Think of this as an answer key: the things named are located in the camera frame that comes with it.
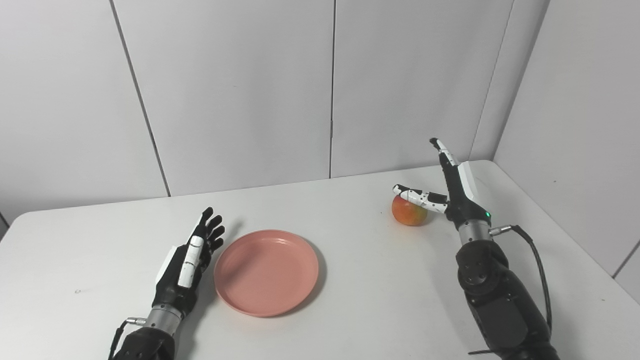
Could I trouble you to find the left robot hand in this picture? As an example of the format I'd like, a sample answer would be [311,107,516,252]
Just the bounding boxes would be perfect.
[151,207,226,319]

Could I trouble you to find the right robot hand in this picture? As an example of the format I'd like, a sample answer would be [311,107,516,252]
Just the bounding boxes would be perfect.
[392,138,493,232]

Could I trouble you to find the red yellow pomegranate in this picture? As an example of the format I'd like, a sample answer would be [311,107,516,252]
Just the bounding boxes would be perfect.
[391,194,429,227]

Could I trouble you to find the pink plate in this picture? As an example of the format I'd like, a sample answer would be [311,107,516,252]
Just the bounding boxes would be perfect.
[214,229,320,318]

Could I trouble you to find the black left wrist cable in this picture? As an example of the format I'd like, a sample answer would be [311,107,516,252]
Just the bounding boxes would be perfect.
[107,317,147,360]

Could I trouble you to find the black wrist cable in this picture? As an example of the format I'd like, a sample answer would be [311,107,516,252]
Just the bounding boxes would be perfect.
[467,225,554,356]
[107,317,147,360]

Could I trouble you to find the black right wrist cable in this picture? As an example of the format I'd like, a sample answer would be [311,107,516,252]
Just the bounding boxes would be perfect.
[467,225,554,356]

